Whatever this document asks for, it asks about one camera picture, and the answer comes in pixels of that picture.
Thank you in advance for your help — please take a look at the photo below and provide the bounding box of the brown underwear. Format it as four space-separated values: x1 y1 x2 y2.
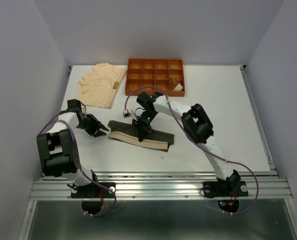
168 78 184 92

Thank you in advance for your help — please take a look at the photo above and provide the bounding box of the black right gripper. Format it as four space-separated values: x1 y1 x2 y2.
131 110 158 142

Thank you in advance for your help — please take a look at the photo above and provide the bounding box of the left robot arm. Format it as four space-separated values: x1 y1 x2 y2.
36 99 109 197

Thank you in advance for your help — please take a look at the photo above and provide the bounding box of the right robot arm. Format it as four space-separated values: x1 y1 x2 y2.
132 92 241 198

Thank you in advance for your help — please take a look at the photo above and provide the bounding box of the peach underwear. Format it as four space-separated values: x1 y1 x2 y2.
77 63 127 109

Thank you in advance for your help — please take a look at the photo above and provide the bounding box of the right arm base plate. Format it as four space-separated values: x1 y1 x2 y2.
201 181 249 199

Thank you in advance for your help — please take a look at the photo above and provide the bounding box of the aluminium right side rail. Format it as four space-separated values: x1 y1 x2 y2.
239 65 280 178

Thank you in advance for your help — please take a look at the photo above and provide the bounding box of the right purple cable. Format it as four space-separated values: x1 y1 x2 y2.
124 86 259 216

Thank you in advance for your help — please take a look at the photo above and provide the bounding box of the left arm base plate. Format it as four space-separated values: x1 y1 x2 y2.
67 183 114 199

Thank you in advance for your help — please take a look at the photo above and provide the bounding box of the purple cable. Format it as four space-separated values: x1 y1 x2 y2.
39 119 117 218
124 86 259 216

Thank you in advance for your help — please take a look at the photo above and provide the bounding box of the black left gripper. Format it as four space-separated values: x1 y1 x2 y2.
76 113 108 138

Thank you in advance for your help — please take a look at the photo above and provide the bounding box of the dark grey underwear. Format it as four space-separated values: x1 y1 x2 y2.
108 120 175 152

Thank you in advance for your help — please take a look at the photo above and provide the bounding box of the orange compartment tray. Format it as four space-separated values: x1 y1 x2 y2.
125 58 186 97

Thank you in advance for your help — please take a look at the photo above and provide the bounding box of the aluminium front rail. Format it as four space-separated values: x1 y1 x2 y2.
29 171 293 201

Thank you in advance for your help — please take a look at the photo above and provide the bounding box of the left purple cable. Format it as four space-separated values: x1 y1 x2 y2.
39 119 117 218

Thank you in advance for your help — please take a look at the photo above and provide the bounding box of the aluminium rail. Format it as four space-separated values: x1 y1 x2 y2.
29 171 293 201
239 65 280 178

